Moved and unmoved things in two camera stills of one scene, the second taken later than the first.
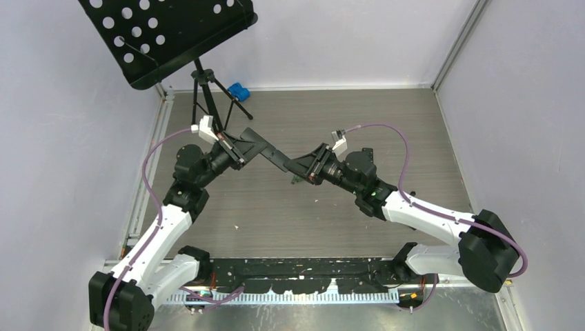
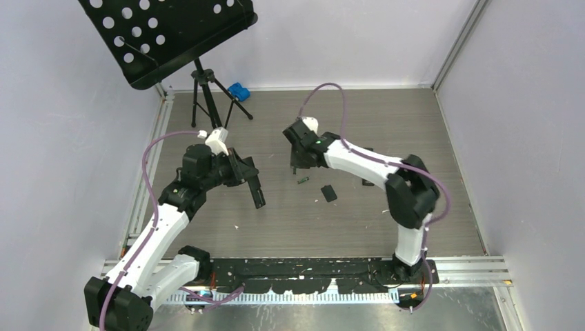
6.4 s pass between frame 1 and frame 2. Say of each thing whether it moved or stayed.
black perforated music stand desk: stayed
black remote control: moved
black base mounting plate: stayed
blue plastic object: stayed
